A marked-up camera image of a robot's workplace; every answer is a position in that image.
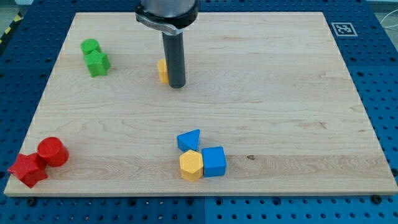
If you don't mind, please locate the blue triangle block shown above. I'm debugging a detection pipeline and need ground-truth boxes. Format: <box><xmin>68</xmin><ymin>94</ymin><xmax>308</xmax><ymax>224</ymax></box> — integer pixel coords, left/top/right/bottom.
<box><xmin>177</xmin><ymin>129</ymin><xmax>200</xmax><ymax>152</ymax></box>

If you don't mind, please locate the yellow black hazard tape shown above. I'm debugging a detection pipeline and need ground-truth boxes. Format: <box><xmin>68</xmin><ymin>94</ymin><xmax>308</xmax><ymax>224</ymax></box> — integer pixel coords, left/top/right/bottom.
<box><xmin>1</xmin><ymin>12</ymin><xmax>24</xmax><ymax>46</ymax></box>

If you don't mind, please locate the yellow block behind rod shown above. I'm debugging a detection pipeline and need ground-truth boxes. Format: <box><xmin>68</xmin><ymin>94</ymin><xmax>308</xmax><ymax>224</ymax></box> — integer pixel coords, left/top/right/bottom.
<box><xmin>157</xmin><ymin>58</ymin><xmax>169</xmax><ymax>84</ymax></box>

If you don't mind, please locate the blue cube block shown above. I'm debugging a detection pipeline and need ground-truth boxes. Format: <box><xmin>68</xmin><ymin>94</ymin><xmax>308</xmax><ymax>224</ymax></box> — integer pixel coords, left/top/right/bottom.
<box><xmin>201</xmin><ymin>146</ymin><xmax>226</xmax><ymax>177</ymax></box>

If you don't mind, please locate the white fiducial marker tag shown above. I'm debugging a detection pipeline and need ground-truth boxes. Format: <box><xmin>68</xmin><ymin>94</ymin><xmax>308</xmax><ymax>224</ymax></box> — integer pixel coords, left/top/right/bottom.
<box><xmin>331</xmin><ymin>22</ymin><xmax>358</xmax><ymax>37</ymax></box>

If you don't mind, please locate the red star block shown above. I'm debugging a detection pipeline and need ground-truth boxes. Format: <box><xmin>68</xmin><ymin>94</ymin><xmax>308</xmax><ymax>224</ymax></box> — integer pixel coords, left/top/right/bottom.
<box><xmin>7</xmin><ymin>152</ymin><xmax>48</xmax><ymax>188</ymax></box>

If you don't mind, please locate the grey cylindrical pointer rod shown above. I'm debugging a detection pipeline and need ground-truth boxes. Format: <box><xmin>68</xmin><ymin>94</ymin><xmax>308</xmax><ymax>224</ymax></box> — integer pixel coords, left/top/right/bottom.
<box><xmin>162</xmin><ymin>33</ymin><xmax>186</xmax><ymax>88</ymax></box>

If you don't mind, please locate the white cable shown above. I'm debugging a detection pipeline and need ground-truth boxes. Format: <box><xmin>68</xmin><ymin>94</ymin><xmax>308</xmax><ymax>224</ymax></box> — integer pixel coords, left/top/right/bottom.
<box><xmin>379</xmin><ymin>8</ymin><xmax>398</xmax><ymax>30</ymax></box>

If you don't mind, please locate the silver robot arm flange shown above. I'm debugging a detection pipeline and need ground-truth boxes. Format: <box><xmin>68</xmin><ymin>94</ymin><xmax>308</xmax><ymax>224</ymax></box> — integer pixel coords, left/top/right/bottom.
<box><xmin>135</xmin><ymin>0</ymin><xmax>198</xmax><ymax>35</ymax></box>

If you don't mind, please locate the light wooden board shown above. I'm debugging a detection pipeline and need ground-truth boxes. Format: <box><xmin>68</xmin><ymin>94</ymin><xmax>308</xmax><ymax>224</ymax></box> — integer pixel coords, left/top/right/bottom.
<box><xmin>4</xmin><ymin>12</ymin><xmax>397</xmax><ymax>197</ymax></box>

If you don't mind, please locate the yellow hexagon block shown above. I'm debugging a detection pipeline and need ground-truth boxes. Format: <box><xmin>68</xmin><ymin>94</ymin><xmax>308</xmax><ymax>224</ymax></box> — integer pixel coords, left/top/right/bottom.
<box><xmin>179</xmin><ymin>150</ymin><xmax>204</xmax><ymax>182</ymax></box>

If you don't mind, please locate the green star block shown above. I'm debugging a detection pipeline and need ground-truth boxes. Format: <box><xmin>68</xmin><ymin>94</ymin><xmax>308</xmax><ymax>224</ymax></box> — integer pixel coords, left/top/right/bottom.
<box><xmin>84</xmin><ymin>50</ymin><xmax>111</xmax><ymax>77</ymax></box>

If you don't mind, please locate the red cylinder block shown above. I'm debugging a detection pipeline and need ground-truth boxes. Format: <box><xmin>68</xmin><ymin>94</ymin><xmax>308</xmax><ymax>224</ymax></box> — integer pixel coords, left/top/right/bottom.
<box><xmin>37</xmin><ymin>137</ymin><xmax>69</xmax><ymax>167</ymax></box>

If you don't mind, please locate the green cylinder block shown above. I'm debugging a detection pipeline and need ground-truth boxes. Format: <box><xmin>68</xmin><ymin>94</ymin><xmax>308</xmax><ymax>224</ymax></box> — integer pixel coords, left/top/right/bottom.
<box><xmin>80</xmin><ymin>39</ymin><xmax>102</xmax><ymax>55</ymax></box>

